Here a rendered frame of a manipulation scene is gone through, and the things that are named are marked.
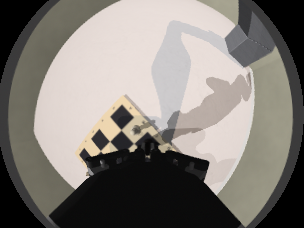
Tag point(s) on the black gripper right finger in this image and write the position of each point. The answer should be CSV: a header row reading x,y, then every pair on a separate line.
x,y
187,163

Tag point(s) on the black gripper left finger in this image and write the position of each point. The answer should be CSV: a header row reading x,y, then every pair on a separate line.
x,y
105,161

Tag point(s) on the black and tan chessboard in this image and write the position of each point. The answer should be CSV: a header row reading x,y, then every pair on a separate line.
x,y
112,132

